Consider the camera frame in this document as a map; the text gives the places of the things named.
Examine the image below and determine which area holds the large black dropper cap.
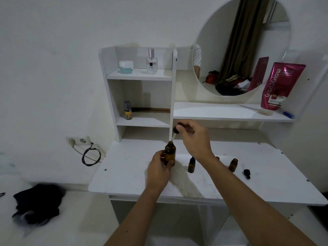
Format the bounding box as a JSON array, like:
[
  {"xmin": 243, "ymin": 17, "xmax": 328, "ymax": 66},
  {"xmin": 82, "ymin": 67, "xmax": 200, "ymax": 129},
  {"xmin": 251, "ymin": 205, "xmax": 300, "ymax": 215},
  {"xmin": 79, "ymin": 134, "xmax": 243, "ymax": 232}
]
[{"xmin": 170, "ymin": 122, "xmax": 191, "ymax": 142}]

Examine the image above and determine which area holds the small yellow-label spray can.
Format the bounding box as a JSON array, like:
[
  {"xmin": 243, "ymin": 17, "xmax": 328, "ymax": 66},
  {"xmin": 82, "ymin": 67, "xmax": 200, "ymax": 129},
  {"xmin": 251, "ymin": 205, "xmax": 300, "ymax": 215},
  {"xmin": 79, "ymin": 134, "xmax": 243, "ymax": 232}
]
[{"xmin": 123, "ymin": 100, "xmax": 133, "ymax": 121}]

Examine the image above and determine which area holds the brown comb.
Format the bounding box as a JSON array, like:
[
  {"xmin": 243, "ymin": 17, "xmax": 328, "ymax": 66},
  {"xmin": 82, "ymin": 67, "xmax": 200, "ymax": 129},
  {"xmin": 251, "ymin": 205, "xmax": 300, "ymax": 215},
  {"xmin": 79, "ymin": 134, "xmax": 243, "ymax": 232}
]
[{"xmin": 132, "ymin": 107, "xmax": 171, "ymax": 113}]

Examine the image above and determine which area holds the white vanity desk with shelves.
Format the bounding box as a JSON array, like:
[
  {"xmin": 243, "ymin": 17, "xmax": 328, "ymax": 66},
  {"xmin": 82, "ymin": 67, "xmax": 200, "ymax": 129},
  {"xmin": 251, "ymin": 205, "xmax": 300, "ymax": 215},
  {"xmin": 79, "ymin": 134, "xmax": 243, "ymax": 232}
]
[{"xmin": 88, "ymin": 46, "xmax": 328, "ymax": 246}]

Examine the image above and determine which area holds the grey plug with cable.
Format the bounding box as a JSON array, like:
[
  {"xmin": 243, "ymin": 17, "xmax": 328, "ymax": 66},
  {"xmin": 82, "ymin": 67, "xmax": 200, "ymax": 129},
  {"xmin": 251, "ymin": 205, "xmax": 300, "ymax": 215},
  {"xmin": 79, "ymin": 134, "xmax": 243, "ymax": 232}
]
[{"xmin": 68, "ymin": 138, "xmax": 103, "ymax": 163}]

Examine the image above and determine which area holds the white teal cream jar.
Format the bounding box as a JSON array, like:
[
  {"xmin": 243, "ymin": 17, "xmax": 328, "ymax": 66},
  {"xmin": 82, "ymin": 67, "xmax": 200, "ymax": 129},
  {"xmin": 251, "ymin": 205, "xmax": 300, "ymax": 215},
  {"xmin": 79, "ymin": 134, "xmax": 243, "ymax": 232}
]
[{"xmin": 119, "ymin": 60, "xmax": 134, "ymax": 74}]

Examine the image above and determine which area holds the large black fabric item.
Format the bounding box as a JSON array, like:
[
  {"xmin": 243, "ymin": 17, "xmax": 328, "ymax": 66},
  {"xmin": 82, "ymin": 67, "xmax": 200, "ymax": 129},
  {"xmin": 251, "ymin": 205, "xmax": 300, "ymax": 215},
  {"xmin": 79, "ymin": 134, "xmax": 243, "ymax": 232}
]
[{"xmin": 307, "ymin": 205, "xmax": 328, "ymax": 228}]

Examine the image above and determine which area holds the pink cosmetic tube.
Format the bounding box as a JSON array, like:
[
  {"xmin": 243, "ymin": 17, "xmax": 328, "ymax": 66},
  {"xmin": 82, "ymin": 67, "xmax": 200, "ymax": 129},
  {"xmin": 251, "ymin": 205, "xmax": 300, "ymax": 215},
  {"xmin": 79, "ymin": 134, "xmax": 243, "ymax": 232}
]
[{"xmin": 261, "ymin": 62, "xmax": 306, "ymax": 116}]

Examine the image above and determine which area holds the round wall mirror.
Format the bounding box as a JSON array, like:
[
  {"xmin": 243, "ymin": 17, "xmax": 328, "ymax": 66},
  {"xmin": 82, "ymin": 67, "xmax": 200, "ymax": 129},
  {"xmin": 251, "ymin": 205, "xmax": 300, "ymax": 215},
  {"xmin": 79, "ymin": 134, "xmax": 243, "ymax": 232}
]
[{"xmin": 192, "ymin": 0, "xmax": 291, "ymax": 97}]

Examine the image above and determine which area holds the coiled black cable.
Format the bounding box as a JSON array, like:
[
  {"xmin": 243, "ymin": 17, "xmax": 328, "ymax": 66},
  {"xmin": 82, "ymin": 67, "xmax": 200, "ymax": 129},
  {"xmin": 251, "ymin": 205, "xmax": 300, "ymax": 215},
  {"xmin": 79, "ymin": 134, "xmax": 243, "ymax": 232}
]
[{"xmin": 82, "ymin": 142, "xmax": 102, "ymax": 167}]

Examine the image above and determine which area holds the person's left forearm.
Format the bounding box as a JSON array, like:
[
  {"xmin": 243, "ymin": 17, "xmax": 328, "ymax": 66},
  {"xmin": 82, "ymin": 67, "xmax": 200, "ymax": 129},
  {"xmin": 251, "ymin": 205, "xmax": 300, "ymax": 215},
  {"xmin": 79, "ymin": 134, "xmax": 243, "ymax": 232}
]
[{"xmin": 104, "ymin": 187, "xmax": 167, "ymax": 246}]

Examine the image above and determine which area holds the person's left hand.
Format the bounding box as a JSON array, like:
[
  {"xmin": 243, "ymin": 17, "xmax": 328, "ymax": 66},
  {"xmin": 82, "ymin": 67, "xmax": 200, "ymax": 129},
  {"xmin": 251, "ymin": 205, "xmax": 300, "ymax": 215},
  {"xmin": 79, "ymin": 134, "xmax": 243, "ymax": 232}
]
[{"xmin": 145, "ymin": 150, "xmax": 177, "ymax": 196}]

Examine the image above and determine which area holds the white mattress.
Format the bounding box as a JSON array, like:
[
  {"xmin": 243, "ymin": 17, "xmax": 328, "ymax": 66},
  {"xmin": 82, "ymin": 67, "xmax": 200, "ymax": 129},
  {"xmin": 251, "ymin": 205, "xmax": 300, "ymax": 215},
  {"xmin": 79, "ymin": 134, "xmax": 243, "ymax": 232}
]
[{"xmin": 0, "ymin": 174, "xmax": 120, "ymax": 246}]

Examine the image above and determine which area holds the person's right forearm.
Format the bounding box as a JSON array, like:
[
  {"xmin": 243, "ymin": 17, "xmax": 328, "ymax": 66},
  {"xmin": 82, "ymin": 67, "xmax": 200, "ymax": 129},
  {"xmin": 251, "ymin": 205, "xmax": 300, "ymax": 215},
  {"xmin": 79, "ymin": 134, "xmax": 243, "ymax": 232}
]
[{"xmin": 204, "ymin": 155, "xmax": 317, "ymax": 246}]

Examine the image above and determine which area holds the clear perfume bottle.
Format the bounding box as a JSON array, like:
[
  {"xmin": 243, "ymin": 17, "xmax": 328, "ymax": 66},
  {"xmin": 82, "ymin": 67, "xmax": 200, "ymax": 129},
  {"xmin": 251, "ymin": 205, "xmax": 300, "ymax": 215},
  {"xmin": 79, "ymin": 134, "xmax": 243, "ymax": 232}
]
[{"xmin": 146, "ymin": 48, "xmax": 158, "ymax": 74}]

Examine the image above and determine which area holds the white wall socket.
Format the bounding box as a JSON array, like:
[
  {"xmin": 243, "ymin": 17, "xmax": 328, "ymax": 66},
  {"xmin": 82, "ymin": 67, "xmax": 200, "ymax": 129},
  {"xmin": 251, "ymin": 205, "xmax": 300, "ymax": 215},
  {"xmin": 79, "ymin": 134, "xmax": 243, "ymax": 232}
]
[{"xmin": 66, "ymin": 136, "xmax": 92, "ymax": 146}]

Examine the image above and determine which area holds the large amber glass bottle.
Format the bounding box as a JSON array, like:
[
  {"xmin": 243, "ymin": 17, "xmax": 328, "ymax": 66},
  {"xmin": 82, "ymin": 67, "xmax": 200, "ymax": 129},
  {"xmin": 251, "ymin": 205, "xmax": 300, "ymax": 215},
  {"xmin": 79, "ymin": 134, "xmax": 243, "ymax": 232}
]
[{"xmin": 164, "ymin": 141, "xmax": 177, "ymax": 167}]

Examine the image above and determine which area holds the person's right hand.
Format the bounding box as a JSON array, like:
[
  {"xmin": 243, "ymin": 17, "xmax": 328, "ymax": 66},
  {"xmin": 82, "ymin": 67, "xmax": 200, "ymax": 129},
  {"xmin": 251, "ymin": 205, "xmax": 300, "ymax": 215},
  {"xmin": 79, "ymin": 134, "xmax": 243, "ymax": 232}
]
[{"xmin": 175, "ymin": 119, "xmax": 216, "ymax": 164}]

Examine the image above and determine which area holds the black cloth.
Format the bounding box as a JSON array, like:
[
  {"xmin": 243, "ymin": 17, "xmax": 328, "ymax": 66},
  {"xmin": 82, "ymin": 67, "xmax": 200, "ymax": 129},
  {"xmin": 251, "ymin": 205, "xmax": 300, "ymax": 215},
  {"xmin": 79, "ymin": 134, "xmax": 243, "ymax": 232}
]
[{"xmin": 12, "ymin": 183, "xmax": 66, "ymax": 226}]

